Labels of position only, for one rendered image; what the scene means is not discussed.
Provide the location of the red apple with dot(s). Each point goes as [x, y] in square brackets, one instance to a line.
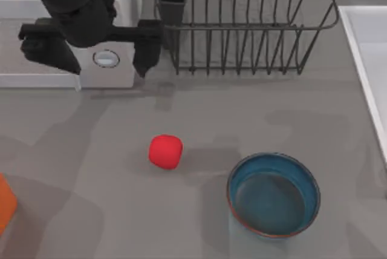
[165, 151]

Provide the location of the orange block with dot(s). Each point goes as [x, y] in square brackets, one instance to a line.
[6, 204]

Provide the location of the blue bowl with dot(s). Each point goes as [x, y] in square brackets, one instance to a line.
[273, 195]

